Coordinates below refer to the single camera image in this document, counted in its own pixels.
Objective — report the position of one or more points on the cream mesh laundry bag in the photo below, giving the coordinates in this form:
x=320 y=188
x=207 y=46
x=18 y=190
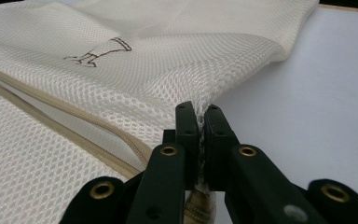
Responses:
x=74 y=93

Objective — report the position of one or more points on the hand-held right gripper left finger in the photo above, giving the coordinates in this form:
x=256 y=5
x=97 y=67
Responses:
x=180 y=161

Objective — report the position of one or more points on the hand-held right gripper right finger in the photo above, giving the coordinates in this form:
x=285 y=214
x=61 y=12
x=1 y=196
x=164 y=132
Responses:
x=230 y=165

